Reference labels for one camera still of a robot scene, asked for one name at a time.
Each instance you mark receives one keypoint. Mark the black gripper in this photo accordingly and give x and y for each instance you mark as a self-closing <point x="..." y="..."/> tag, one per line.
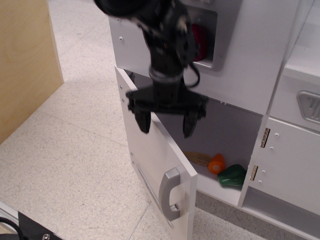
<point x="175" y="99"/>

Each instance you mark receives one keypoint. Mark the white low fridge door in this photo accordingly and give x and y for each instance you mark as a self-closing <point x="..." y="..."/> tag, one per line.
<point x="154" y="153"/>

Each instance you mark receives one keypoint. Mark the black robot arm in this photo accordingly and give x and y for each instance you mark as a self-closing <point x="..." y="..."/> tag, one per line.
<point x="167" y="31"/>

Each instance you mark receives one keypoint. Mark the wooden fork spatula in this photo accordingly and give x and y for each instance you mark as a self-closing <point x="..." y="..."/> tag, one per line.
<point x="198" y="158"/>

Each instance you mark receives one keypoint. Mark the orange toy carrot piece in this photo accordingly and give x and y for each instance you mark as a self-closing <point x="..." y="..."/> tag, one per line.
<point x="217" y="164"/>

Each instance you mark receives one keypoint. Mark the green toy pepper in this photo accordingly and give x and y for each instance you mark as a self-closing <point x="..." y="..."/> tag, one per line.
<point x="233" y="176"/>

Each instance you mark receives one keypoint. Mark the red toy pepper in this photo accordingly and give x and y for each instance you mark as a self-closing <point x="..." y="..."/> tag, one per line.
<point x="200" y="36"/>

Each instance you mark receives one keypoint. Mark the white toy kitchen cabinet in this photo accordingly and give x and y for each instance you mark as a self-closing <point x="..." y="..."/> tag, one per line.
<point x="261" y="54"/>

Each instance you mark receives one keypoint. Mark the grey oven vent panel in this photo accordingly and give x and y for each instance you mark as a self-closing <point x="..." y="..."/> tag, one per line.
<point x="309" y="106"/>

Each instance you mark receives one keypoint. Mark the plywood panel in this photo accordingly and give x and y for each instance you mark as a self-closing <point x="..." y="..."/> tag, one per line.
<point x="30" y="70"/>

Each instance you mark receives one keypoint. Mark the grey fridge door handle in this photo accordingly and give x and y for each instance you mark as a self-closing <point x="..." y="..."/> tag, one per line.
<point x="170" y="180"/>

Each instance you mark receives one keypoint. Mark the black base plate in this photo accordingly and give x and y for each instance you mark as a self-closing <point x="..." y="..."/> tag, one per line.
<point x="32" y="230"/>

